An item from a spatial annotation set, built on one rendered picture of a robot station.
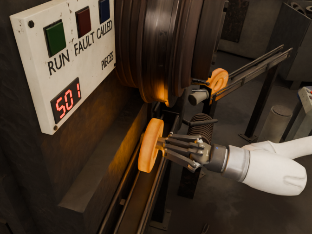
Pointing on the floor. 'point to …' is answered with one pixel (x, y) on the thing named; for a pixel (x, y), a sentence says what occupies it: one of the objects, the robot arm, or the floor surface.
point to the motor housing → (205, 129)
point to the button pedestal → (302, 118)
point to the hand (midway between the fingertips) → (152, 140)
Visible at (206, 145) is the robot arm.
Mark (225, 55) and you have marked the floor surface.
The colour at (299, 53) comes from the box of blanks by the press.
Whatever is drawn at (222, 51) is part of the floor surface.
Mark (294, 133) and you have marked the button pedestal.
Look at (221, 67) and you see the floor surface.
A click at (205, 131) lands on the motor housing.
